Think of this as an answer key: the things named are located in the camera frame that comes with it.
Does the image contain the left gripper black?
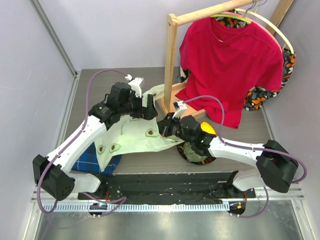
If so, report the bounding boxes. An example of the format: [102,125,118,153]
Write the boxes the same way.
[119,91,157,120]

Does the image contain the green avocado plastic bag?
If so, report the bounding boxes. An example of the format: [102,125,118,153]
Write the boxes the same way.
[93,84,186,173]

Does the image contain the green cantaloupe melon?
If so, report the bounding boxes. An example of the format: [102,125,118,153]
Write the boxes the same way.
[183,142,207,163]

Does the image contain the yellow bell pepper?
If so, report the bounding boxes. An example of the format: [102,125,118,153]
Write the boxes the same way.
[200,121,217,136]

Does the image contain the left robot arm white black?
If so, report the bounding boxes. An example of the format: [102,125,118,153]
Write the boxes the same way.
[32,77,158,201]

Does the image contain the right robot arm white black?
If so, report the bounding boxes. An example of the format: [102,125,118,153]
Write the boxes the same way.
[157,112,299,198]

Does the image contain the wooden clothes rack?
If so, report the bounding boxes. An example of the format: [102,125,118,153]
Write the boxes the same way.
[157,0,293,115]

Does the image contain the black fruit plate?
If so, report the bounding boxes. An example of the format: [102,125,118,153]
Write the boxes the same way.
[176,142,216,165]

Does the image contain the blue plaid cloth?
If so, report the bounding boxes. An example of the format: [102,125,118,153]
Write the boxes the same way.
[71,142,123,176]

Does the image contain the red t-shirt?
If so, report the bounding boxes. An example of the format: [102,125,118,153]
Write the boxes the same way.
[176,17,284,129]

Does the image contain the orange black patterned garment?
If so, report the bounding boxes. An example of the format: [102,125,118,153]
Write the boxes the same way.
[176,9,297,112]

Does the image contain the green clothes hanger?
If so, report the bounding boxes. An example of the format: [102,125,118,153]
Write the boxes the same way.
[209,0,268,26]

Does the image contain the cream clothes hanger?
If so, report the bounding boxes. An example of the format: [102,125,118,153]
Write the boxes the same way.
[235,8,295,54]

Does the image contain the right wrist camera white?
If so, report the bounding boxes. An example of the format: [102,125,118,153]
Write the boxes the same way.
[173,100,188,119]

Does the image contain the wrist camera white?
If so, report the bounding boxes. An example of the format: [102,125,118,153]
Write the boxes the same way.
[173,100,188,119]
[124,74,144,98]

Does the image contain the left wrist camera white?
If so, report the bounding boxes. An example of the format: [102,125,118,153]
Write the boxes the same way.
[124,74,144,98]

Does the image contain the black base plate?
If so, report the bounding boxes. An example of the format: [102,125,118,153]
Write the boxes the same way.
[91,173,256,205]

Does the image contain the white slotted cable duct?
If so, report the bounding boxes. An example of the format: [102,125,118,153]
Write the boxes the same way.
[54,201,230,213]

